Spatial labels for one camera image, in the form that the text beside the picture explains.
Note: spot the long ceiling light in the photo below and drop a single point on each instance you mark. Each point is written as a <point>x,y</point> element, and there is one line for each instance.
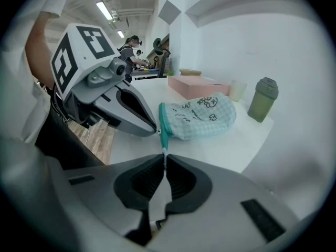
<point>120,34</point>
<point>104,10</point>

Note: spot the grey wall panel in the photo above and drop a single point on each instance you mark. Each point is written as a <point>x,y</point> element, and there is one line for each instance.
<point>169,12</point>

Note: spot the person's black trousers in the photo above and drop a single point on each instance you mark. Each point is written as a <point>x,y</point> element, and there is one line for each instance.
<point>65,140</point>

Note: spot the round tan box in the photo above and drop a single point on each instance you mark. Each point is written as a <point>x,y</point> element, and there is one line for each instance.
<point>190,72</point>

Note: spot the person's white t-shirt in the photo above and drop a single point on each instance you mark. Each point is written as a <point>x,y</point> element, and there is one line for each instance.
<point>18,93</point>

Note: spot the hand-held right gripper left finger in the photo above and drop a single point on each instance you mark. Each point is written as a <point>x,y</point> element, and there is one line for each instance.
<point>105,198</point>

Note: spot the small potted green plant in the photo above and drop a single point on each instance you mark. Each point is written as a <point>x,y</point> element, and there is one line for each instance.
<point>170,73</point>

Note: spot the white printed pouch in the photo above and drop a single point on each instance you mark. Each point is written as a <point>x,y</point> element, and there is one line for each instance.
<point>202,117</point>

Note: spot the translucent plastic cup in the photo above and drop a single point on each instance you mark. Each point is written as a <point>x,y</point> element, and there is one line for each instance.
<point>237,90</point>

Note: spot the person's left forearm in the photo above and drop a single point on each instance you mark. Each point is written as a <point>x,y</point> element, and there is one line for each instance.
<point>39,54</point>

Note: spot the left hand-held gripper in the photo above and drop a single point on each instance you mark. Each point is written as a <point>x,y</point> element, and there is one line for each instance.
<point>78,69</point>

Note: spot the black office chair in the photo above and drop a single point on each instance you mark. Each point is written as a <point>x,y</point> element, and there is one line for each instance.
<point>162,62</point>

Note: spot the green lidded bottle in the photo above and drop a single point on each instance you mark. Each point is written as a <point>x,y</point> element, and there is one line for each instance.
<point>262,101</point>

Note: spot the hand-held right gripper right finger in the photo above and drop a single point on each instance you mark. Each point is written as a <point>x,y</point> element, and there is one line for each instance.
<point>223,206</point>

